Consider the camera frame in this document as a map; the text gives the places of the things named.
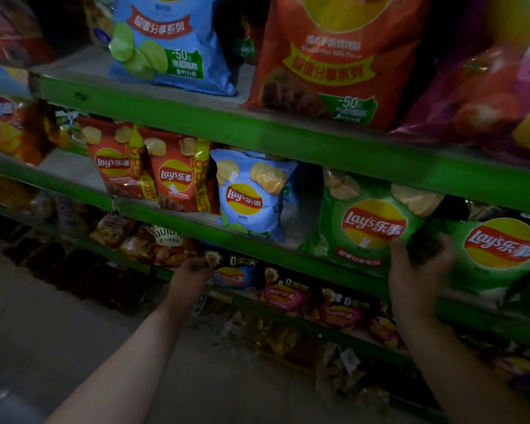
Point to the person's left hand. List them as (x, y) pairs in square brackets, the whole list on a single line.
[(187, 282)]

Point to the person's right hand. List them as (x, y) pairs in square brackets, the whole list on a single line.
[(415, 291)]

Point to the person's right thumb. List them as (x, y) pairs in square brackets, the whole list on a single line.
[(396, 253)]

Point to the person's left fingers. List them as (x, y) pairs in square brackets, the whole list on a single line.
[(202, 264)]

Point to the small blue chip bag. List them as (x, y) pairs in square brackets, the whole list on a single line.
[(232, 275)]

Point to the person's right forearm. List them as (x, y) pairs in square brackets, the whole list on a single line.
[(459, 375)]

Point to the person's left forearm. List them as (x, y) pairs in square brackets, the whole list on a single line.
[(128, 366)]

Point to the white label snack bag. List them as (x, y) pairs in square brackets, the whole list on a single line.
[(172, 245)]

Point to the brown snack bag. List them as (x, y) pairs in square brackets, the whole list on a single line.
[(138, 247), (112, 229)]

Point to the green metal shelf board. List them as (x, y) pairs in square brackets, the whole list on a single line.
[(291, 141), (371, 351), (269, 254)]

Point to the medium blue chip bag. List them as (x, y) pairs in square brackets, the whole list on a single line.
[(247, 198)]

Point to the small pink chip bag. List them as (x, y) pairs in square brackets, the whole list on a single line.
[(285, 295), (342, 313)]

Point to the yellow snack packet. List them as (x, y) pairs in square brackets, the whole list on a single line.
[(282, 339)]

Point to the clear snack packet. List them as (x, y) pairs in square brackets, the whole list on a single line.
[(344, 366)]

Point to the row of dark snack packets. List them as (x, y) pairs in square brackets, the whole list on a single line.
[(70, 269)]

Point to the light green snack bag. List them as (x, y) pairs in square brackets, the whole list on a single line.
[(70, 132)]

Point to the large magenta chip bag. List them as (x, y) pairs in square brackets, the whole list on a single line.
[(481, 83)]

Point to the large orange chip bag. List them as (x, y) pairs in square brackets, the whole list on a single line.
[(335, 61)]

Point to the large blue chip bag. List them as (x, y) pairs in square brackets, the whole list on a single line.
[(176, 44)]

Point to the dark green chip bag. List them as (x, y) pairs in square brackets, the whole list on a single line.
[(248, 46)]

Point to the large red snack bag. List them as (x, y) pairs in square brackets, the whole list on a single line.
[(9, 35)]

